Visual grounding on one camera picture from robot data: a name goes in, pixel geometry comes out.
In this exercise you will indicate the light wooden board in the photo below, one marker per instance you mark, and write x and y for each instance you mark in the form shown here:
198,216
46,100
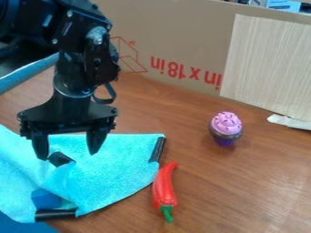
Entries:
269,63

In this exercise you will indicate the cardboard box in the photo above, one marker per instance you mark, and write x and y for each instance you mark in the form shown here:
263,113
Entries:
182,39

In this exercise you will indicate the white paper scrap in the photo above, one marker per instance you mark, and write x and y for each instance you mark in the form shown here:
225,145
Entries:
289,121

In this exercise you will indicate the light blue cloth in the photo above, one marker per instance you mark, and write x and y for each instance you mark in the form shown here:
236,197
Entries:
109,173

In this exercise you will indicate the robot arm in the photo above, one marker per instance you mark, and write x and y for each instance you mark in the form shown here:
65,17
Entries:
77,45

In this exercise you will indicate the red toy pepper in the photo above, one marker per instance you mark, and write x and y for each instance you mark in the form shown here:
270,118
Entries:
164,188

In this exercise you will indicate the pink purple toy cupcake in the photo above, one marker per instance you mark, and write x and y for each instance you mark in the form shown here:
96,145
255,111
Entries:
225,127

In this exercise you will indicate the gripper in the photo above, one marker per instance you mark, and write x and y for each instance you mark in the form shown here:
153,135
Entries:
71,113

